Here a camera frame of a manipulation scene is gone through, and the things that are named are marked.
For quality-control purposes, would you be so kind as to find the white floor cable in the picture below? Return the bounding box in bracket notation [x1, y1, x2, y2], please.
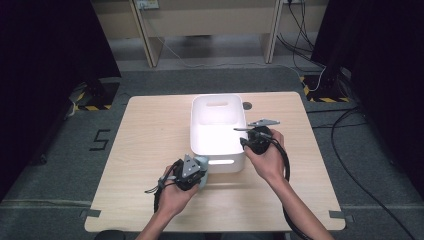
[139, 8, 303, 78]

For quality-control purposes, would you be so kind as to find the grey tape piece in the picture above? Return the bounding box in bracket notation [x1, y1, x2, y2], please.
[329, 210, 355, 224]
[79, 209, 102, 220]

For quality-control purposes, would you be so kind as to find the long black floor cable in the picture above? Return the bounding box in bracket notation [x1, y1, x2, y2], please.
[306, 105, 418, 240]

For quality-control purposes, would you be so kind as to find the black curtain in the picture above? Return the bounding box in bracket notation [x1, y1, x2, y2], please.
[0, 0, 122, 204]
[311, 0, 424, 198]

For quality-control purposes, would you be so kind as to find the dark round object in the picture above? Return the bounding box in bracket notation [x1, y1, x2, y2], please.
[94, 229, 127, 240]

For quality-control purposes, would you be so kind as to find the light blue cloth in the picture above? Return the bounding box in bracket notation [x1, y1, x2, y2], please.
[193, 155, 210, 190]

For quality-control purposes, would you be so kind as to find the person's left hand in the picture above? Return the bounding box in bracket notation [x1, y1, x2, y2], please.
[156, 165, 200, 218]

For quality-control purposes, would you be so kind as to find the right hand-held gripper cable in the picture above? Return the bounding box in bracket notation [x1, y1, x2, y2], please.
[263, 131, 313, 240]

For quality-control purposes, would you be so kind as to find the white power strip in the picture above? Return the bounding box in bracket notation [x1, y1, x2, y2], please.
[135, 0, 160, 10]

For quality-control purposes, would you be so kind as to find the person's right hand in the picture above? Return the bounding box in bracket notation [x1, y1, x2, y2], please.
[244, 129, 285, 184]

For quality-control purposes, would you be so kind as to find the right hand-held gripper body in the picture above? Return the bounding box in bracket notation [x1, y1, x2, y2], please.
[247, 118, 281, 155]

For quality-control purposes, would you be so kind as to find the bundle of black cables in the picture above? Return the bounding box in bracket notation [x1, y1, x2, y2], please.
[276, 0, 327, 70]

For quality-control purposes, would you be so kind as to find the white plastic storage bin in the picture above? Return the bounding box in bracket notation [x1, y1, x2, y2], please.
[189, 94, 248, 174]

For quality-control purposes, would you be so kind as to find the black stand base striped tape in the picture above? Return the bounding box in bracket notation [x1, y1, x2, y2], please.
[68, 78, 121, 113]
[299, 73, 351, 104]

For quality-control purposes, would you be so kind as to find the hand-held gripper cable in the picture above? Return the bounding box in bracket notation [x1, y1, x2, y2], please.
[144, 159, 183, 214]
[263, 131, 313, 240]

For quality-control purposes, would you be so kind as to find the beige wooden desk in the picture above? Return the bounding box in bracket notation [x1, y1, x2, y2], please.
[90, 0, 329, 69]

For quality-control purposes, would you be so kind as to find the left hand-held gripper cable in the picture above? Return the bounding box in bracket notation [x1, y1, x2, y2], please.
[144, 159, 183, 214]

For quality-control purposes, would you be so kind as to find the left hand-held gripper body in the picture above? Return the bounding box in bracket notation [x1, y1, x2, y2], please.
[171, 153, 207, 192]

